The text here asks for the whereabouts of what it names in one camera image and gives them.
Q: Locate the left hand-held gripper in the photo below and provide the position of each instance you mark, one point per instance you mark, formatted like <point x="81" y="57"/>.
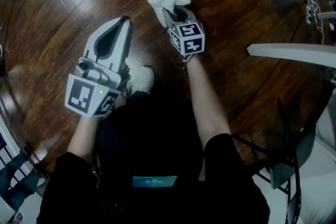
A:
<point x="81" y="97"/>

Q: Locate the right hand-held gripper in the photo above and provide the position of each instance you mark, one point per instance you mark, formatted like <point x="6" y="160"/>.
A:
<point x="189" y="39"/>

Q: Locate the white cloth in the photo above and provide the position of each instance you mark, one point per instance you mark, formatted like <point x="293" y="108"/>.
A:
<point x="162" y="1"/>

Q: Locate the person's right forearm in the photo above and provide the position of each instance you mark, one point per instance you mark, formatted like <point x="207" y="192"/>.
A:
<point x="207" y="102"/>

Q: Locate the person's left forearm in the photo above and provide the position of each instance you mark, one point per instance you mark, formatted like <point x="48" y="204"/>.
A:
<point x="81" y="139"/>

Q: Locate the person's white shoe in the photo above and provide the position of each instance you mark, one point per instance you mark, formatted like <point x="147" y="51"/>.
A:
<point x="143" y="80"/>

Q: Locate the person's black trousers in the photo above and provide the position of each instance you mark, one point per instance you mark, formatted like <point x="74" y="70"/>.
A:
<point x="147" y="139"/>

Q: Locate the dark table with white legs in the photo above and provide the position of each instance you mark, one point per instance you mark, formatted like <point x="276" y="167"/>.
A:
<point x="288" y="52"/>

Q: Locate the chest-mounted screen device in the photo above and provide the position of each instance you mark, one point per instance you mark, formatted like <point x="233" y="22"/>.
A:
<point x="155" y="181"/>

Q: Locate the black metal railing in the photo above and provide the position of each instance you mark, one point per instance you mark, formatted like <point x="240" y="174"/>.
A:
<point x="8" y="154"/>

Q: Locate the person's black shirt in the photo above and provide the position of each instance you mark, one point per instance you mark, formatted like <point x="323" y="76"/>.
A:
<point x="223" y="191"/>

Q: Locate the black chair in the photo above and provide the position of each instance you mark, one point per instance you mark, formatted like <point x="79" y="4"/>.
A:
<point x="284" y="173"/>

